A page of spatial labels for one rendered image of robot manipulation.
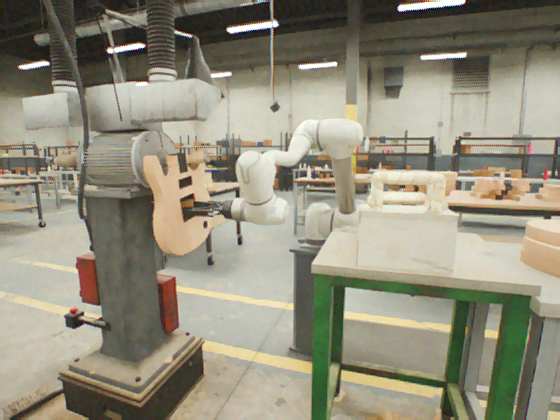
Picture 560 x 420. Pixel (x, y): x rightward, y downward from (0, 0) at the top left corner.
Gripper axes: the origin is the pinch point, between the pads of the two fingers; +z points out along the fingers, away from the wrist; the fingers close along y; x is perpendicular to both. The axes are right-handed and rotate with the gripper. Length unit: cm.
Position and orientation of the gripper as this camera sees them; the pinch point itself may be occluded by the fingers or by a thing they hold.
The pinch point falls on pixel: (189, 207)
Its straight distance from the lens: 126.8
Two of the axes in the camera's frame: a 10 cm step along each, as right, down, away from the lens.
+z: -9.5, -0.4, 3.0
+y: 3.0, -2.9, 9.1
